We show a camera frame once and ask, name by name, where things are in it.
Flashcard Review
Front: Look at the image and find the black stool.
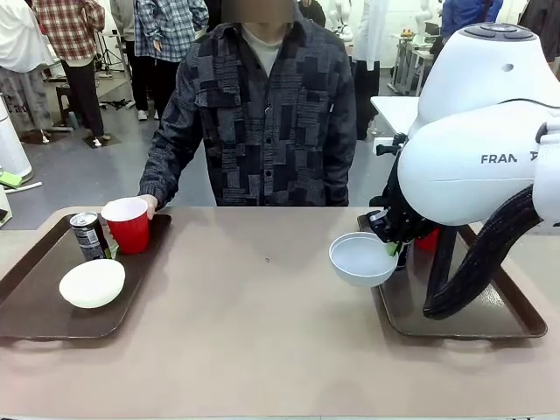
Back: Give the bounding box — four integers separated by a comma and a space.
54, 84, 76, 132

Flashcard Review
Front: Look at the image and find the person in white clothes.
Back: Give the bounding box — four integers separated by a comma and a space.
0, 0, 54, 144

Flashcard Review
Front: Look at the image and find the person's right hand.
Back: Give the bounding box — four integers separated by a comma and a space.
137, 193, 159, 221

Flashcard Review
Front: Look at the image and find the black silver drink can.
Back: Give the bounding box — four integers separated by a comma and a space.
69, 212, 111, 263

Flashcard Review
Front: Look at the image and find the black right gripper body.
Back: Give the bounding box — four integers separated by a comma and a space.
380, 165, 438, 244

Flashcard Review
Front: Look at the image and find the person in red plaid shirt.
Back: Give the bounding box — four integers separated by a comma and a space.
33, 0, 107, 148

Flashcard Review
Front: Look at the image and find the person's left forearm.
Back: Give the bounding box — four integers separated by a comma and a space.
323, 139, 356, 207

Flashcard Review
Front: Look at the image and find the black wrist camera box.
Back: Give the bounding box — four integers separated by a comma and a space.
367, 209, 391, 242

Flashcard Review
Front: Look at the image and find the white side table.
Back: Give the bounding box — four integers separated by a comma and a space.
370, 95, 422, 152

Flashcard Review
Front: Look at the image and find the white ceramic bowl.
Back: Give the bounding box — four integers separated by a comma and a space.
59, 258, 127, 310
328, 231, 400, 289

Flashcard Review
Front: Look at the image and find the person in white coat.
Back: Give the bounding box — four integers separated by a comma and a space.
352, 0, 391, 141

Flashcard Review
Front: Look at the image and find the black braided cable sleeve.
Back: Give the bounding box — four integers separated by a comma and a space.
422, 183, 542, 319

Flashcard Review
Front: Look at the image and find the red plastic cup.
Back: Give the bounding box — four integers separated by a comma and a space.
413, 227, 441, 251
100, 196, 151, 256

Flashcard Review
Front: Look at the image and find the grey metal workbench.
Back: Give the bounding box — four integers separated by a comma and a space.
391, 33, 444, 95

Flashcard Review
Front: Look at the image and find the person in dark patchwork shirt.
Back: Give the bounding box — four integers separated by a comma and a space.
139, 0, 358, 207

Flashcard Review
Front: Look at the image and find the brown plastic serving tray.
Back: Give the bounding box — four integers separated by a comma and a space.
0, 213, 172, 340
357, 213, 549, 339

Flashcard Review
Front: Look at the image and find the white cylindrical appliance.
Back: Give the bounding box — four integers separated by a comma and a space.
0, 94, 34, 184

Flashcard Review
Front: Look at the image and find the person in blue plaid shirt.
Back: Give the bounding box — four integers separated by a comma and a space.
132, 0, 210, 122

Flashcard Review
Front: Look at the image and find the white humanoid figure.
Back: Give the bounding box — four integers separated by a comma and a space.
327, 0, 356, 44

